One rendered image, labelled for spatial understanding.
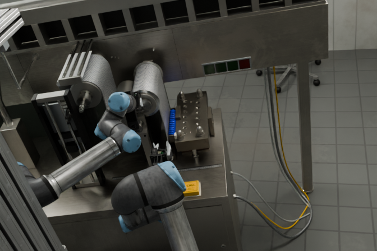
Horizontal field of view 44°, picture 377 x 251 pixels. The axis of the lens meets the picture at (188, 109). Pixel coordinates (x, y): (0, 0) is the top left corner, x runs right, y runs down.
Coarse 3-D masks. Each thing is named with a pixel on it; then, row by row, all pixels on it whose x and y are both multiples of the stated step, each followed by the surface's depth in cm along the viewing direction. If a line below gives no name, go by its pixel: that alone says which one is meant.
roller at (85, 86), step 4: (76, 84) 206; (80, 84) 206; (84, 84) 206; (88, 84) 206; (92, 84) 206; (72, 88) 207; (76, 88) 207; (80, 88) 207; (84, 88) 207; (88, 88) 207; (92, 88) 207; (96, 88) 207; (72, 92) 208; (76, 92) 208; (92, 92) 208; (96, 92) 208; (100, 92) 209; (76, 96) 210; (96, 96) 210; (100, 96) 210; (92, 100) 211; (96, 100) 211; (100, 100) 211; (92, 104) 212; (96, 104) 212
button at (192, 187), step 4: (196, 180) 212; (188, 184) 211; (192, 184) 210; (196, 184) 210; (188, 188) 209; (192, 188) 208; (196, 188) 208; (184, 192) 207; (188, 192) 207; (192, 192) 207; (196, 192) 207
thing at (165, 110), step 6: (162, 90) 228; (162, 96) 226; (162, 102) 223; (162, 108) 221; (168, 108) 239; (162, 114) 218; (168, 114) 237; (162, 120) 218; (168, 120) 234; (168, 126) 231
